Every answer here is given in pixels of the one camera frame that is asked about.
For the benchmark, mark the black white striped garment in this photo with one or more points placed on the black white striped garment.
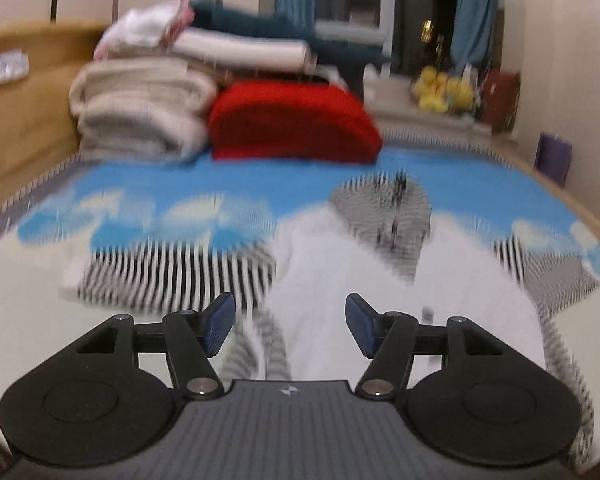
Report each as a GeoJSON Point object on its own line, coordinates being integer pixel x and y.
{"type": "Point", "coordinates": [375, 235]}

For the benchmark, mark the wooden bed frame edge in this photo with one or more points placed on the wooden bed frame edge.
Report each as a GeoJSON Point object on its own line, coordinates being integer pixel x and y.
{"type": "Point", "coordinates": [583, 213]}

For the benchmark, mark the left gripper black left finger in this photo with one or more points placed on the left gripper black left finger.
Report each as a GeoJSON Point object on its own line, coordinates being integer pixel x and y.
{"type": "Point", "coordinates": [117, 389]}

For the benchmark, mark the dark teal garment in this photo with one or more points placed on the dark teal garment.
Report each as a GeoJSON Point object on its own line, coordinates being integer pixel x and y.
{"type": "Point", "coordinates": [349, 59]}

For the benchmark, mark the white folded towel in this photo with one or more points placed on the white folded towel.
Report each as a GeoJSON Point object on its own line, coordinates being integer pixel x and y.
{"type": "Point", "coordinates": [231, 51]}

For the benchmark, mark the white pink cloth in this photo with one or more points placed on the white pink cloth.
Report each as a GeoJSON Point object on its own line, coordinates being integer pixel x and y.
{"type": "Point", "coordinates": [153, 27]}

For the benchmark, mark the blue curtain right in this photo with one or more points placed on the blue curtain right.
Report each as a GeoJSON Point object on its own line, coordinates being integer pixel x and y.
{"type": "Point", "coordinates": [472, 31]}

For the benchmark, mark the red bag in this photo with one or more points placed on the red bag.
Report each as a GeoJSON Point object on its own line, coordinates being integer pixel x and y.
{"type": "Point", "coordinates": [500, 93]}

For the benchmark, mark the beige folded blanket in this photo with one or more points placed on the beige folded blanket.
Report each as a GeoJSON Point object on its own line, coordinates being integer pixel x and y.
{"type": "Point", "coordinates": [143, 109]}

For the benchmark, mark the wooden headboard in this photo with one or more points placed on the wooden headboard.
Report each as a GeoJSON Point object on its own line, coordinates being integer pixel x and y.
{"type": "Point", "coordinates": [36, 129]}

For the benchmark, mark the purple box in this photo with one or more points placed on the purple box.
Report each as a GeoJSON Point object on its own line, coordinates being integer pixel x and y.
{"type": "Point", "coordinates": [553, 158]}

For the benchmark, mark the red folded blanket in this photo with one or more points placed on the red folded blanket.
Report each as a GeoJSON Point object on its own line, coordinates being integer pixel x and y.
{"type": "Point", "coordinates": [282, 119]}

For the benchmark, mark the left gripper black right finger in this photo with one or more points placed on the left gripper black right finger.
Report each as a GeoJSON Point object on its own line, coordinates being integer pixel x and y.
{"type": "Point", "coordinates": [465, 393]}

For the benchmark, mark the blue white patterned bedsheet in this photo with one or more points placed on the blue white patterned bedsheet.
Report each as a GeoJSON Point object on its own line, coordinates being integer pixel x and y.
{"type": "Point", "coordinates": [47, 235]}

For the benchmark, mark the yellow plush toy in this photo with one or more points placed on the yellow plush toy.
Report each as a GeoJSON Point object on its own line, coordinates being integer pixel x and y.
{"type": "Point", "coordinates": [439, 93]}

